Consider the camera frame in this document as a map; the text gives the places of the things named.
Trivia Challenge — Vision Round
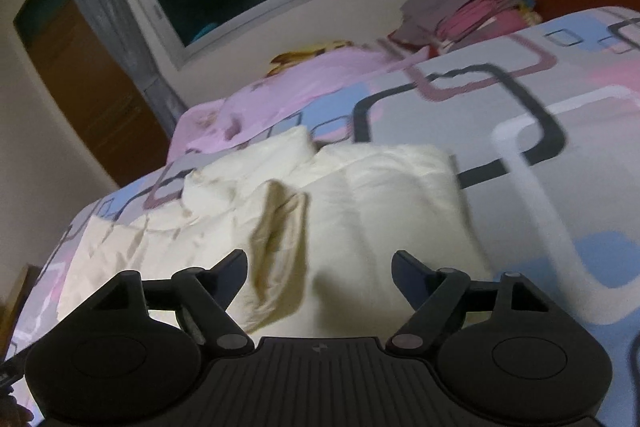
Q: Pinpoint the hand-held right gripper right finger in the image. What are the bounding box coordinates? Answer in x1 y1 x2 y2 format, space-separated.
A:
387 249 547 354

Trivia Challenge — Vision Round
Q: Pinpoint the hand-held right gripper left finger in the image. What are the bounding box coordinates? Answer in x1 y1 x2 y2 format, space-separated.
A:
92 249 256 354

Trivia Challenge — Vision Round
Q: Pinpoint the cream large cloth garment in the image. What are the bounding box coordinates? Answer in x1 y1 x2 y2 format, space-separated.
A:
56 125 493 348

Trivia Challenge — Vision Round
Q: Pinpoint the stack of folded clothes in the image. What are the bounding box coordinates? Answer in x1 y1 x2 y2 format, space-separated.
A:
390 0 543 58

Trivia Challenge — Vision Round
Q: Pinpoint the patterned grey blue bedsheet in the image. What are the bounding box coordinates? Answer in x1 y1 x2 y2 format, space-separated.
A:
0 7 640 427

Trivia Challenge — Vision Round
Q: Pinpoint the pink pillow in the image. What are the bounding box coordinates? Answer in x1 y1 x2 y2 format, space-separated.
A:
167 39 436 162

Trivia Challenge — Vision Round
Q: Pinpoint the brown wooden door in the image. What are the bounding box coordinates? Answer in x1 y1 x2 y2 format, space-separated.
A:
12 0 171 190

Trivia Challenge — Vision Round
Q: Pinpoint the yellow printed cloth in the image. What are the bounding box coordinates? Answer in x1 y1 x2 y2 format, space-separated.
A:
265 39 351 75

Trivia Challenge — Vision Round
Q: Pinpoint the grey curtain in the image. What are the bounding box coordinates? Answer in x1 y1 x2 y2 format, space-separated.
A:
42 0 188 128

